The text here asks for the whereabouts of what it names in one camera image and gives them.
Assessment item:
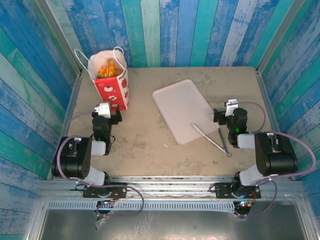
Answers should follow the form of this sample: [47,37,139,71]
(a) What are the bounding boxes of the red and white paper bag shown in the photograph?
[74,46,130,112]

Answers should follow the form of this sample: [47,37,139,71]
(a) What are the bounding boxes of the metal tongs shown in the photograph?
[191,123,233,158]

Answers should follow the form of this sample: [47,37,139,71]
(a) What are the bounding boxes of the pale pink plastic tray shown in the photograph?
[151,79,221,146]

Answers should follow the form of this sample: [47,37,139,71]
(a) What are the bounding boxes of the small circuit board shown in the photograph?
[98,198,118,209]
[237,199,255,209]

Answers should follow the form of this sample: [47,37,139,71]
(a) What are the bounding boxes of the clear plastic wrap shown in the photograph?
[94,208,117,231]

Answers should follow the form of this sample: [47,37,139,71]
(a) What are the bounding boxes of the steel sheet panel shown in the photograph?
[37,208,310,240]

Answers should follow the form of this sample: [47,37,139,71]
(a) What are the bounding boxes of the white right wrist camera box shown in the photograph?
[224,99,239,117]

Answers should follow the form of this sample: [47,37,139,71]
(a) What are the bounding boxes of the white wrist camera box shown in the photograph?
[94,101,111,119]
[224,99,239,117]

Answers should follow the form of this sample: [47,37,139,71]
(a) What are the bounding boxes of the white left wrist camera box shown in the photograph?
[94,101,111,119]

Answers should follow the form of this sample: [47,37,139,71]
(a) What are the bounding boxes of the aluminium table side rail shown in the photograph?
[255,67,296,181]
[46,73,83,180]

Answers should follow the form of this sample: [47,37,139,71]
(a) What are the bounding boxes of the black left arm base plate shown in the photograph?
[82,182,128,199]

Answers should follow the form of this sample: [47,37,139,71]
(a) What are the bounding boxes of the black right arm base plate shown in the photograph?
[214,182,262,200]

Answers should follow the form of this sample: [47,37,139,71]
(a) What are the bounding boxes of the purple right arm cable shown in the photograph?
[234,101,317,219]

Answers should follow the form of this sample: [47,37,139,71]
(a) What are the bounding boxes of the aluminium mounting rail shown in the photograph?
[37,175,305,201]

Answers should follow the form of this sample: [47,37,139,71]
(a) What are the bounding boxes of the aluminium corner post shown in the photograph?
[256,0,306,74]
[34,0,83,76]

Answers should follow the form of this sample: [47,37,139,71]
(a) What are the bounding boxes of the slotted grey cable duct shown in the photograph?
[46,200,236,211]

